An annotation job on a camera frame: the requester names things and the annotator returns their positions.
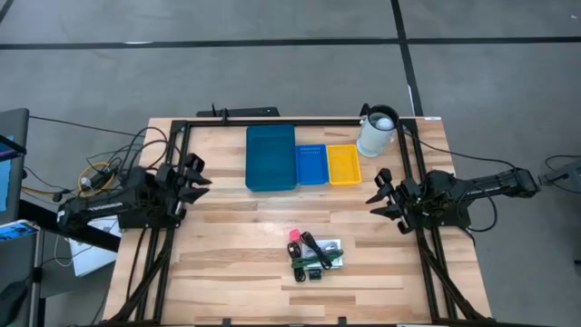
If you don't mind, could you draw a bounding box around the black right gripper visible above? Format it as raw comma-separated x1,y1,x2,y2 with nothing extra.
365,167,422,235

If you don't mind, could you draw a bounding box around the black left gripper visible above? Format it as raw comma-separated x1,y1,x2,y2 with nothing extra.
156,153,213,220

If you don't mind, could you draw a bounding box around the black cable bundle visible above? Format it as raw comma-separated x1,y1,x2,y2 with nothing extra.
300,231,334,271

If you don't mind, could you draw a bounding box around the large teal plastic bin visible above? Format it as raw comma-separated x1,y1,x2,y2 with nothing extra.
244,124,300,193

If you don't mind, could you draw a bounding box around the yellow slotted plastic basket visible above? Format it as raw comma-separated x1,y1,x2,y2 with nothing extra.
325,144,363,186

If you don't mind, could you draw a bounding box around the white cylindrical jug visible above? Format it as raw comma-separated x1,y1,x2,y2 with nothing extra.
356,104,400,159

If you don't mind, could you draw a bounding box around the blue slotted plastic basket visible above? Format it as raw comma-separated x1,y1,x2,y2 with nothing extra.
294,144,330,186

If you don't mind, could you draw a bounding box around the white cardboard box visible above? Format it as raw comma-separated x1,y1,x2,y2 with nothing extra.
67,215,123,277

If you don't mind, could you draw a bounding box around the black diagonal floor beam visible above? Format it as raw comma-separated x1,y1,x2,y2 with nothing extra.
17,199,122,253

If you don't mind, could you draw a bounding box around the grey floor device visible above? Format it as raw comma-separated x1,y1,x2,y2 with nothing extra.
538,156,581,187

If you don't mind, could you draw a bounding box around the blue printed booklet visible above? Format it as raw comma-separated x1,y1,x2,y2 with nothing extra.
0,220,41,243

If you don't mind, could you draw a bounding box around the grey monitor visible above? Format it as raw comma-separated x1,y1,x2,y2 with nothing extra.
0,107,31,226

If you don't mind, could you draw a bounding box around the thin black cable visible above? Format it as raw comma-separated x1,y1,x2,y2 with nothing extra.
29,115,146,138
401,129,506,170

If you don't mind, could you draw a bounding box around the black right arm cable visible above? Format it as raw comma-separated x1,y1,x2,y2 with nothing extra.
456,184,499,233

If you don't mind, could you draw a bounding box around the black aluminium table frame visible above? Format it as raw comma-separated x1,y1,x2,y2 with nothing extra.
106,116,489,327

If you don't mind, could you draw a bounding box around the yellow cable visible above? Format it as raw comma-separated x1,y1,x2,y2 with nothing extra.
20,162,115,199

